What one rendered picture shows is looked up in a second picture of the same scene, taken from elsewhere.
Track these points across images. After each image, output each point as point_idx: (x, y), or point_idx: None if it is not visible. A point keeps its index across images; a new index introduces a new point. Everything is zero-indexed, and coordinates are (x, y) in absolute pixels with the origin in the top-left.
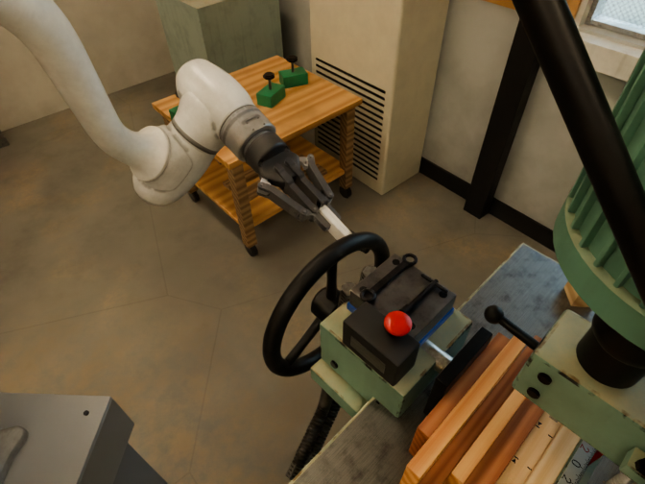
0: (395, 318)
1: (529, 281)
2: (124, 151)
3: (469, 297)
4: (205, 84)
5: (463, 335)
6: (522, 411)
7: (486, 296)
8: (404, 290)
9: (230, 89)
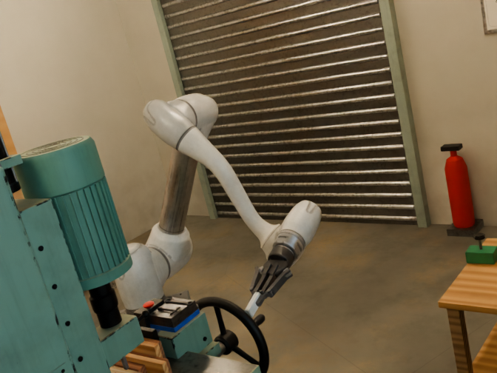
0: (149, 302)
1: (224, 371)
2: (250, 227)
3: (209, 355)
4: (289, 213)
5: (166, 340)
6: (131, 363)
7: (210, 360)
8: (172, 307)
9: (291, 219)
